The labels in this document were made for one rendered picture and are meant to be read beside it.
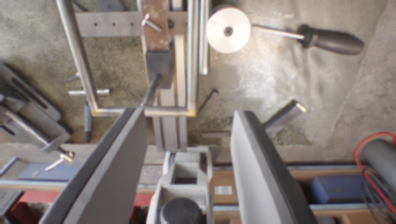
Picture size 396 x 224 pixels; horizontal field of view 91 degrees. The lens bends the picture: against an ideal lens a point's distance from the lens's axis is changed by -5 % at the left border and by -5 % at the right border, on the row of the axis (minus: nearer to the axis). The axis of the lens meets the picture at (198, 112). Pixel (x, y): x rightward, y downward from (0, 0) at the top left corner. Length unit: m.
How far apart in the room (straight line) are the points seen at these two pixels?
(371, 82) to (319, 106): 1.32
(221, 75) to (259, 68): 0.06
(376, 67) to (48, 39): 1.68
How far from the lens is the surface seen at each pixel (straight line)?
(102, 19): 0.32
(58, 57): 0.43
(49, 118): 0.50
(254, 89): 0.39
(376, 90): 1.83
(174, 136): 0.40
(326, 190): 1.90
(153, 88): 0.24
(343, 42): 0.39
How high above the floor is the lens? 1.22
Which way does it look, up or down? 57 degrees down
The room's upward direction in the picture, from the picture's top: 180 degrees counter-clockwise
